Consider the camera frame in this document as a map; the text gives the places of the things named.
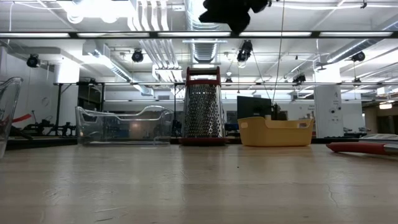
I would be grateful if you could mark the black ceiling spotlight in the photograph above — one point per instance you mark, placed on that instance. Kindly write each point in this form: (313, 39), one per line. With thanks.
(299, 79)
(245, 51)
(33, 60)
(358, 56)
(137, 56)

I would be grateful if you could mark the black computer monitor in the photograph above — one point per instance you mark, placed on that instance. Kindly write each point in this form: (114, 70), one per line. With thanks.
(253, 107)

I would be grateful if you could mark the red steel box grater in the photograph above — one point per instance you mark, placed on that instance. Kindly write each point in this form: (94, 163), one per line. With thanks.
(203, 112)

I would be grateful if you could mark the yellow plastic bin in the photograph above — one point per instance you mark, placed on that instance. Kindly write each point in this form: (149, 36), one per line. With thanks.
(276, 133)

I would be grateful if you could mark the white pillar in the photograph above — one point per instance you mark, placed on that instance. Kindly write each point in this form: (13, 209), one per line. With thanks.
(329, 118)

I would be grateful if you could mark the clear plastic bin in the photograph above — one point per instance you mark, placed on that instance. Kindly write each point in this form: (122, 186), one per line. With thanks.
(7, 102)
(124, 130)

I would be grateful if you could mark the red silicone spoon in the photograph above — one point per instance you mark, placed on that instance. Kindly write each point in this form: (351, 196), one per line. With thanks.
(357, 147)

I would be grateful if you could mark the clear plastic sheet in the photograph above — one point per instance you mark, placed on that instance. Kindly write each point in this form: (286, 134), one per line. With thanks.
(381, 137)

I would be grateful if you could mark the black background equipment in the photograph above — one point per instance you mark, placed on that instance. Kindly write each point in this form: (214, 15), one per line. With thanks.
(46, 129)

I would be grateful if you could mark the red background equipment part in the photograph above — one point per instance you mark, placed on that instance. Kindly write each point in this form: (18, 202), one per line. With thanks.
(23, 118)

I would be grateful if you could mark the black background workstation frame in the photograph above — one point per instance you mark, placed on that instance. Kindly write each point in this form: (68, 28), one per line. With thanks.
(58, 109)

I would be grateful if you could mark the black table frame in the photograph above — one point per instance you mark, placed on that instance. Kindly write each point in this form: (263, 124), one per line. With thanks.
(40, 143)

